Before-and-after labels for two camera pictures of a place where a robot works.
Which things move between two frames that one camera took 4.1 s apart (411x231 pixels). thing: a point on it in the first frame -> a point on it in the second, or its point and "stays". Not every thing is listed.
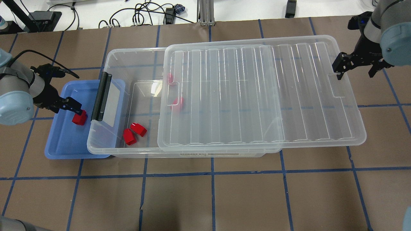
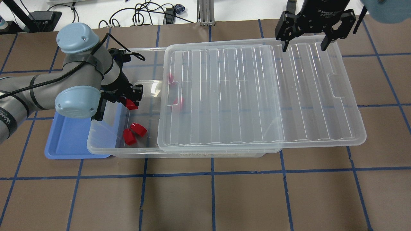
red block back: [170, 78] stays
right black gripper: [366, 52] -> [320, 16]
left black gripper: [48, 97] -> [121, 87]
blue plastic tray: [67, 139] stays
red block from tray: [80, 120] -> [130, 105]
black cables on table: [69, 5] stays
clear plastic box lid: [256, 95] stays
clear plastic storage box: [132, 129] stays
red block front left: [129, 137] stays
